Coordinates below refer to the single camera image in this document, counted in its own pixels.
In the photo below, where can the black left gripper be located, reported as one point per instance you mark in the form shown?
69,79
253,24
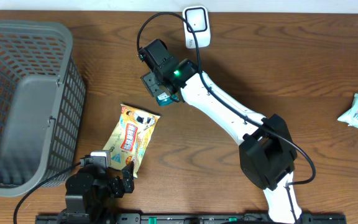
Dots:
118,188

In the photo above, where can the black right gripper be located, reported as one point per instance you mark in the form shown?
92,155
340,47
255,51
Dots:
148,81

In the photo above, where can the teal mouthwash bottle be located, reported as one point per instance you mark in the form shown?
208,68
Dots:
164,99

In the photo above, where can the yellow wet wipes bag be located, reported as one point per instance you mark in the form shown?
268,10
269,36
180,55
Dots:
129,140

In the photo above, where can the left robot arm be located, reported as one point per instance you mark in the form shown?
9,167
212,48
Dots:
91,188

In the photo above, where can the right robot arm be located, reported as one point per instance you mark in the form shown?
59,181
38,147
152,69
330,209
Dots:
266,150

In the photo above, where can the white barcode scanner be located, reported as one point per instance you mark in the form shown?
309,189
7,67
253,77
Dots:
197,17

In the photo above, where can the grey plastic shopping basket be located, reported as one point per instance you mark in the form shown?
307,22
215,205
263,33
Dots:
41,102

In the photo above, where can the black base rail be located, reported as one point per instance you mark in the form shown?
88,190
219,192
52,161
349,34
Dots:
306,218

